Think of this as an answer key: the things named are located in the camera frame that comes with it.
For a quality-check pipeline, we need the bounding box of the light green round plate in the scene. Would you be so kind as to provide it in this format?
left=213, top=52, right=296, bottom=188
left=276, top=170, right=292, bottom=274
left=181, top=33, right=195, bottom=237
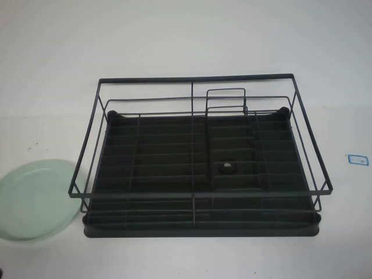
left=0, top=159, right=81, bottom=242

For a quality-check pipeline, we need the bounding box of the black plastic drip tray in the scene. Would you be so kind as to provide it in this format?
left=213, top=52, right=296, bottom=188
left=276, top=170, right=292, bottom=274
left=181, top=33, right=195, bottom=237
left=82, top=106, right=323, bottom=239

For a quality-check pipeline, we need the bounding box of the blue outlined white label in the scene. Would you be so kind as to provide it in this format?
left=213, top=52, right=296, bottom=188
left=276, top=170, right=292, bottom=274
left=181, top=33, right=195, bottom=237
left=346, top=153, right=370, bottom=167

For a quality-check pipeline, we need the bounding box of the black wire dish rack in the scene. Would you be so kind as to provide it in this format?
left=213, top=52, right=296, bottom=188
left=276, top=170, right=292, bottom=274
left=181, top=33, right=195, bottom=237
left=67, top=73, right=334, bottom=226

